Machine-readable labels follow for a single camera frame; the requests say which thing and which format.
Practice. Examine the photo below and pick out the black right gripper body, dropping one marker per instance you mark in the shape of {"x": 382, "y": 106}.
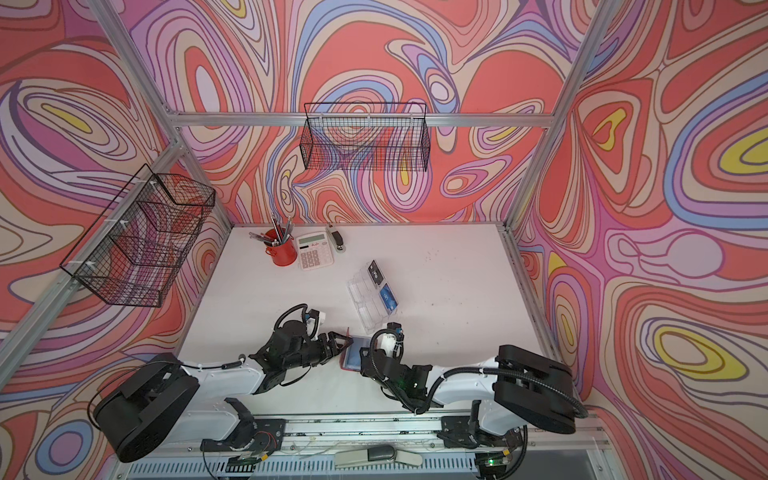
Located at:
{"x": 371, "y": 353}

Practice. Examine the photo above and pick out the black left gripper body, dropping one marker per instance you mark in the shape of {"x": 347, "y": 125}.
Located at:
{"x": 311, "y": 354}

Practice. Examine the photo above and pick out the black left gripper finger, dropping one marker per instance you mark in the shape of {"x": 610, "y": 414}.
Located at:
{"x": 330, "y": 353}
{"x": 338, "y": 341}

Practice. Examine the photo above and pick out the red leather card holder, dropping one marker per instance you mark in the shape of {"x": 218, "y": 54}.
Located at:
{"x": 351, "y": 357}

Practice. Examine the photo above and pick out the clear acrylic card stand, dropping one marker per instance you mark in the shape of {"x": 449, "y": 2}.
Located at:
{"x": 366, "y": 299}

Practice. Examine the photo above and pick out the blue credit card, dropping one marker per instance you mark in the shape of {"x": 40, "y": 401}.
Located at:
{"x": 388, "y": 299}

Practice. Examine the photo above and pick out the black VIP credit card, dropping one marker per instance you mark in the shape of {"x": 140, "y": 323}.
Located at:
{"x": 375, "y": 273}

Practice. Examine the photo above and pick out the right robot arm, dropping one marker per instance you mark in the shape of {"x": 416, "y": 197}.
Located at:
{"x": 507, "y": 394}

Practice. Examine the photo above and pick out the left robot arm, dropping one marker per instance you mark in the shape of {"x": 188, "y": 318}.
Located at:
{"x": 166, "y": 401}

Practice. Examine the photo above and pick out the grey foot pedal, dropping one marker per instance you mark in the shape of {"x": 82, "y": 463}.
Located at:
{"x": 376, "y": 455}

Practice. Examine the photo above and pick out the pink desk calculator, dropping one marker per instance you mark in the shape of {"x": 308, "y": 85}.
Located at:
{"x": 314, "y": 251}

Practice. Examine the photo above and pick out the red metal pen bucket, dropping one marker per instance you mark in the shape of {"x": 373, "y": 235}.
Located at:
{"x": 284, "y": 255}

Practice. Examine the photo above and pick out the grey black stapler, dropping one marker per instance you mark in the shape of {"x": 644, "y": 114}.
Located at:
{"x": 337, "y": 238}

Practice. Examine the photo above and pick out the pens and pencils bunch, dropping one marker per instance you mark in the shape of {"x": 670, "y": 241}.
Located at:
{"x": 279, "y": 234}

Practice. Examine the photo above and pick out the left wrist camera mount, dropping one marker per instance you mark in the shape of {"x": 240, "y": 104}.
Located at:
{"x": 313, "y": 319}

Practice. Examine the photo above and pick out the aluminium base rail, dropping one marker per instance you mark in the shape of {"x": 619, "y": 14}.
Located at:
{"x": 384, "y": 429}

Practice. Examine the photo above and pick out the black wire basket left wall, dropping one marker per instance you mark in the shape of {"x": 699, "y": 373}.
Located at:
{"x": 132, "y": 254}

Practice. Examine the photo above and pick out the black wire basket wall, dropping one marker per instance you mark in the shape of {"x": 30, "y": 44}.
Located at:
{"x": 366, "y": 136}
{"x": 132, "y": 254}

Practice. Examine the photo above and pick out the black wire basket back wall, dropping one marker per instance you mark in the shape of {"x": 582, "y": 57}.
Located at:
{"x": 366, "y": 136}

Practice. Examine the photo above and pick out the aluminium frame post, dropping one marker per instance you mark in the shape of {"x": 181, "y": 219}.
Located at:
{"x": 119, "y": 37}

